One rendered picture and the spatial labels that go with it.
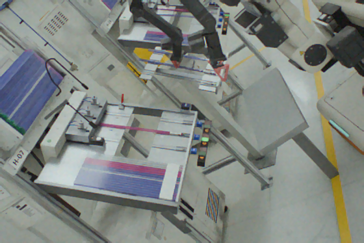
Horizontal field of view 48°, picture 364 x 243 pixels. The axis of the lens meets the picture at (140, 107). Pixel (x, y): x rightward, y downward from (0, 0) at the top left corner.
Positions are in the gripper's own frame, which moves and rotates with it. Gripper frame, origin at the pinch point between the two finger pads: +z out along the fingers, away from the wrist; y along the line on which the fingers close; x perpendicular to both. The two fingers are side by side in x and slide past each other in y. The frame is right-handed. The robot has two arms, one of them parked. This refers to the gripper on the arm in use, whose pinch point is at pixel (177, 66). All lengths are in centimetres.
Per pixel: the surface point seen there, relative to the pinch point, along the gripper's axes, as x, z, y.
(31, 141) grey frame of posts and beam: -52, -8, 88
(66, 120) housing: -45, -1, 64
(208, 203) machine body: 36, 65, 51
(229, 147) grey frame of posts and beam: 42, 32, 28
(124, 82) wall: -122, 192, -178
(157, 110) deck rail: -2.7, 8.9, 32.3
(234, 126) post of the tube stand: 41, 42, 1
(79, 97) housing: -48, 1, 43
